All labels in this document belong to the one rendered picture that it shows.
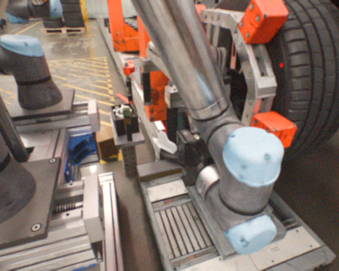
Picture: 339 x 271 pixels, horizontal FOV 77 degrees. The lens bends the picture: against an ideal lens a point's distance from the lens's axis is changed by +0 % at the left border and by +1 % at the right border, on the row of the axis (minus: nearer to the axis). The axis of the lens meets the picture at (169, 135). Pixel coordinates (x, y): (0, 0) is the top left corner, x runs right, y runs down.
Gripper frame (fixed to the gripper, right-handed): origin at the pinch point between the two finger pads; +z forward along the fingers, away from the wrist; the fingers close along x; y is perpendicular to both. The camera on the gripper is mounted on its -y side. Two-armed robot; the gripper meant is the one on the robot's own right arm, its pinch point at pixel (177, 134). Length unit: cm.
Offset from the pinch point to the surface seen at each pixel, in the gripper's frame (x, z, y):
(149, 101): -0.5, 37.6, -6.0
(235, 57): -31.4, 22.5, 13.1
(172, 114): 0.1, 3.5, 4.6
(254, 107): -21.0, -4.8, 7.1
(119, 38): -15, 253, -14
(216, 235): -21, 2, -67
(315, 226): -87, -4, -85
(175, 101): -0.3, 2.8, 9.0
